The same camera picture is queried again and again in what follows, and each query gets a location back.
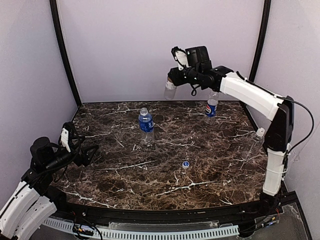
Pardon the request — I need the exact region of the green cap coffee bottle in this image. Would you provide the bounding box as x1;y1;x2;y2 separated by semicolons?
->
163;78;177;100

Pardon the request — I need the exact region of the blue label water bottle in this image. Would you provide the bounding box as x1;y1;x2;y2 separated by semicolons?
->
138;107;155;146

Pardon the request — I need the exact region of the blue bottle cap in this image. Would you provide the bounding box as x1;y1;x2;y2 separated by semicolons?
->
182;161;190;169

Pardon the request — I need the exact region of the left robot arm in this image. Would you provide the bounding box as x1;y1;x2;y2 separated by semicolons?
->
0;136;99;240

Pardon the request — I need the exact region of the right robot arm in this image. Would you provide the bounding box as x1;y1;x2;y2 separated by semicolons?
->
167;46;294;197

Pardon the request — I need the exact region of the Pepsi label bottle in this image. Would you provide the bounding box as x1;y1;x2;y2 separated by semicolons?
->
205;90;219;118

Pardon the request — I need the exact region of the clear white cap bottle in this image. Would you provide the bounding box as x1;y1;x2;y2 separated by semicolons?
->
242;127;266;160

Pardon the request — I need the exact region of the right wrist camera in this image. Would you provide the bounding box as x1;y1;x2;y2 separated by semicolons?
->
171;46;189;71

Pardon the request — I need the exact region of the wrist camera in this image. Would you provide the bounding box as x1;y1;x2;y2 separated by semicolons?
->
171;46;189;71
59;121;77;153

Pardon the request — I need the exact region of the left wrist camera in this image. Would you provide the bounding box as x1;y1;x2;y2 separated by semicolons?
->
59;121;77;153

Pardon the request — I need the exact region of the right black frame post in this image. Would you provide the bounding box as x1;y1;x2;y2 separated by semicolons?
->
249;0;272;83

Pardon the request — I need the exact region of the black frame post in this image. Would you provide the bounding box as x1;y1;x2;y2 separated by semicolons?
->
49;0;82;108
249;0;272;83

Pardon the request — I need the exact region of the left black frame post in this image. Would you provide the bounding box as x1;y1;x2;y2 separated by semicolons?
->
49;0;82;108

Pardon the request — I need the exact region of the black front rail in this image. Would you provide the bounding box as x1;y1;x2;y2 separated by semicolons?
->
53;200;278;226

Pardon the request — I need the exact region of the white slotted cable duct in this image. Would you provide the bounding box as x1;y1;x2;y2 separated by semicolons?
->
42;217;239;240

